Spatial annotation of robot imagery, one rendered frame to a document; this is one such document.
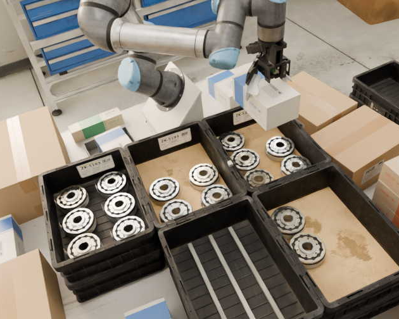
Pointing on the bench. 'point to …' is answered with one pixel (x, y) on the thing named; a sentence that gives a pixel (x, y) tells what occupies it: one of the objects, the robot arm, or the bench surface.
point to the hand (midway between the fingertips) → (265, 91)
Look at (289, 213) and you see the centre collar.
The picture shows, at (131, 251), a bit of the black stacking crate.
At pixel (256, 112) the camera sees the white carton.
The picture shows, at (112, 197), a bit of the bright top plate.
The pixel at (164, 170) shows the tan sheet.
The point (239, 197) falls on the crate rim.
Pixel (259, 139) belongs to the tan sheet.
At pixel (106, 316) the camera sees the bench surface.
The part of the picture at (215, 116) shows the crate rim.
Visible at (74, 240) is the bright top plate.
